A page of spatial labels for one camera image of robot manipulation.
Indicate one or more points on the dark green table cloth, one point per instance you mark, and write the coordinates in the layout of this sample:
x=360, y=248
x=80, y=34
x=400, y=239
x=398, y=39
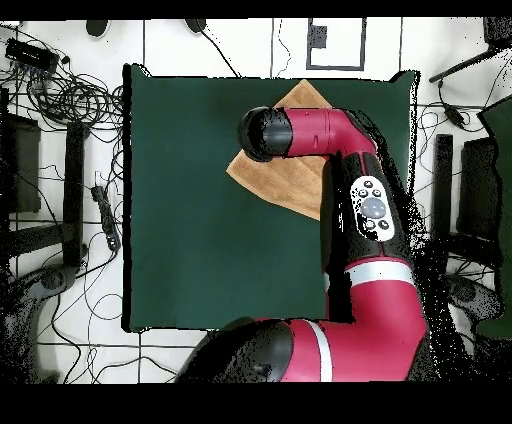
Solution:
x=200, y=240

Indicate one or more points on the black hub box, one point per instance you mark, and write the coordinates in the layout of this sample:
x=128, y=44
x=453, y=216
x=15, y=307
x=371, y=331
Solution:
x=31, y=55

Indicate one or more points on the black power adapter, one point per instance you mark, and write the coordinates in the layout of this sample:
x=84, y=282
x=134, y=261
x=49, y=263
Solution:
x=454, y=115

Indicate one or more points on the black tripod stand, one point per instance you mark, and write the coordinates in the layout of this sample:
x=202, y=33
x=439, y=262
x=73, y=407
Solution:
x=498, y=32

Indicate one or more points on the person's foot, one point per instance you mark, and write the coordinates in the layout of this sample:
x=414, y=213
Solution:
x=97, y=27
x=196, y=25

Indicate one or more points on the dark green fabric sheet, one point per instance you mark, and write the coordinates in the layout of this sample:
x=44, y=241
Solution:
x=504, y=200

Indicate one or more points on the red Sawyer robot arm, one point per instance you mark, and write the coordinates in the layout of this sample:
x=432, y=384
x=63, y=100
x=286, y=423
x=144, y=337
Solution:
x=376, y=320

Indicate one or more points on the black power strip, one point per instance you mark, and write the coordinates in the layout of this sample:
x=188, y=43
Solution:
x=107, y=218

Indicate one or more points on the black flat panel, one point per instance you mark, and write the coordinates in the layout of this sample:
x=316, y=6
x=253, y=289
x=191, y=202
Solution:
x=478, y=192
x=24, y=168

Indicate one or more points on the black metal beam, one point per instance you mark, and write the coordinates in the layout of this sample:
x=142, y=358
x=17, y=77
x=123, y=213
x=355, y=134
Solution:
x=442, y=180
x=74, y=192

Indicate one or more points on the grey square floor frame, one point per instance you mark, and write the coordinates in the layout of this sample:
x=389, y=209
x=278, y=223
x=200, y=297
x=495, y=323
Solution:
x=336, y=68

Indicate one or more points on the orange terry towel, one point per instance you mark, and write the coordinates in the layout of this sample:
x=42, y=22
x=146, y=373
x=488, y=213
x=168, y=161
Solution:
x=280, y=184

